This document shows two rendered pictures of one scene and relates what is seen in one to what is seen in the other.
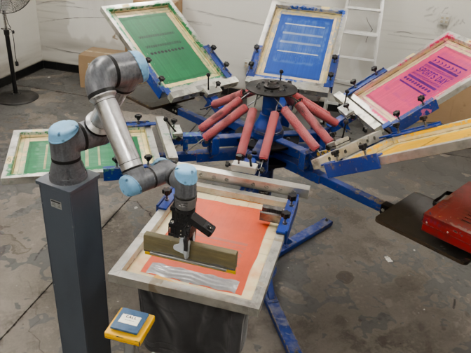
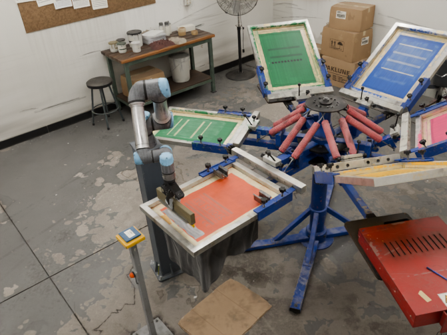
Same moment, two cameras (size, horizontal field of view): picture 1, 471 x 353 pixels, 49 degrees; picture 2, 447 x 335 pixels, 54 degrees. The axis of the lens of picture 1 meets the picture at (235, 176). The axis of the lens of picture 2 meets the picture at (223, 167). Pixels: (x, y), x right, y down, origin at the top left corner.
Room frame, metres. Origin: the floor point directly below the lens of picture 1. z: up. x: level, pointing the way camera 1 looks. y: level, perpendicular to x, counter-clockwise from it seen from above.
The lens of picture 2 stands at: (0.13, -1.38, 2.69)
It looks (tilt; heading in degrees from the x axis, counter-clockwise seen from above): 33 degrees down; 39
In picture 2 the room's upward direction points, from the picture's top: 4 degrees counter-clockwise
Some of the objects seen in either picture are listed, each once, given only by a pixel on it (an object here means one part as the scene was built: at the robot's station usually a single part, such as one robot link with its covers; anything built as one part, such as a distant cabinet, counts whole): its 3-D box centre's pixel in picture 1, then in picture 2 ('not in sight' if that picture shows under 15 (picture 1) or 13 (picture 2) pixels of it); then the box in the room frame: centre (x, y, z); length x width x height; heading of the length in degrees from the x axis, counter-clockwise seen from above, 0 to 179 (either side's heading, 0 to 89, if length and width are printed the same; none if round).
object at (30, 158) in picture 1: (111, 136); (212, 120); (2.61, 0.70, 1.05); 1.08 x 0.61 x 0.23; 106
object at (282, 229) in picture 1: (287, 218); (273, 204); (2.00, -0.25, 0.98); 0.30 x 0.05 x 0.07; 166
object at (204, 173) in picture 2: (173, 196); (217, 169); (2.13, 0.29, 0.98); 0.30 x 0.05 x 0.07; 166
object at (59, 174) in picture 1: (66, 166); (145, 137); (1.87, 0.69, 1.25); 0.15 x 0.15 x 0.10
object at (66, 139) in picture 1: (66, 139); (143, 122); (1.87, 0.68, 1.37); 0.13 x 0.12 x 0.14; 136
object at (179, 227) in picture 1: (183, 220); (169, 185); (1.55, 0.18, 1.23); 0.09 x 0.08 x 0.12; 76
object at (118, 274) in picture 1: (213, 236); (215, 201); (1.84, 0.08, 0.97); 0.79 x 0.58 x 0.04; 166
